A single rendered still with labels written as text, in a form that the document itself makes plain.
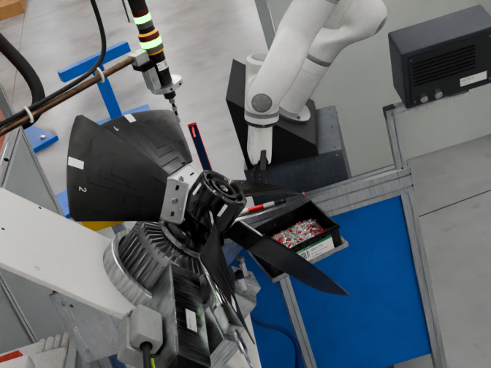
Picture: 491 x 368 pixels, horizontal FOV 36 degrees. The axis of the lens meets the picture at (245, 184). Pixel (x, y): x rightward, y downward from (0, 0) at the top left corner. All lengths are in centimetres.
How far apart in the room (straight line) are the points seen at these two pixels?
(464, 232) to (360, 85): 87
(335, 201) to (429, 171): 165
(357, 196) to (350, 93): 152
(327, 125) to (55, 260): 110
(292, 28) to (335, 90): 194
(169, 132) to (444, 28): 78
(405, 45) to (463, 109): 191
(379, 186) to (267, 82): 65
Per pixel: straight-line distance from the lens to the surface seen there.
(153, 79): 157
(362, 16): 215
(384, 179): 221
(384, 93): 374
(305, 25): 173
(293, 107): 228
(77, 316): 168
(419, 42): 204
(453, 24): 209
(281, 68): 170
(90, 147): 149
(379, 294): 246
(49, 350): 199
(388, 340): 259
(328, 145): 228
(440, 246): 331
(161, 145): 175
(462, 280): 313
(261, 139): 182
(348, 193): 221
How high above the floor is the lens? 202
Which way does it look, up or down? 30 degrees down
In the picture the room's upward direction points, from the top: 18 degrees counter-clockwise
